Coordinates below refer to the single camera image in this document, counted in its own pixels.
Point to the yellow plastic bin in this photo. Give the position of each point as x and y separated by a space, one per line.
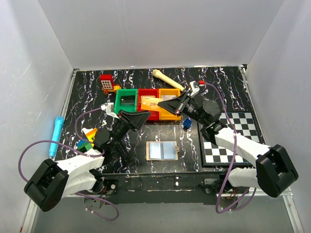
163 114

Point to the green plastic bin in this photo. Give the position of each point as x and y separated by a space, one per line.
125 92

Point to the silver card box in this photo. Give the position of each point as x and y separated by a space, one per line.
168 97

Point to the red plastic bin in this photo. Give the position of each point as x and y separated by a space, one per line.
153 93

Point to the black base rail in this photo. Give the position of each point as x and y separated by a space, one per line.
202 187

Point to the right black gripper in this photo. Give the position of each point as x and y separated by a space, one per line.
177 105

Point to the orange gold credit card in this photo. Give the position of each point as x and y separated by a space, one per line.
151 103

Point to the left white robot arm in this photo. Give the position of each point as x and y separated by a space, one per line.
53 181

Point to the beige leather card holder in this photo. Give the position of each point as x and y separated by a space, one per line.
162 151

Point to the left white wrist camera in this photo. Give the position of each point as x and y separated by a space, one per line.
109 109

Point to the colourful toy block building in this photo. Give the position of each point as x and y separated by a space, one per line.
84 146

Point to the checkered chess board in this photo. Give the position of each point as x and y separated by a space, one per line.
245 124

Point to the beige toy microphone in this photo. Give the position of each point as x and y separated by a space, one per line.
158 74

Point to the blue toy microphone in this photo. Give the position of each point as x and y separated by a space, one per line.
58 125

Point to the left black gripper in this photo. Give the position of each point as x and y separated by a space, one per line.
133 121

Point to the small blue toy block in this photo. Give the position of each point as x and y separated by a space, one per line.
187 123

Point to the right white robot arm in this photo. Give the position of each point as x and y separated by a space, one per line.
273 171

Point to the black card box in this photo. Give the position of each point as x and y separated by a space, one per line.
128 100

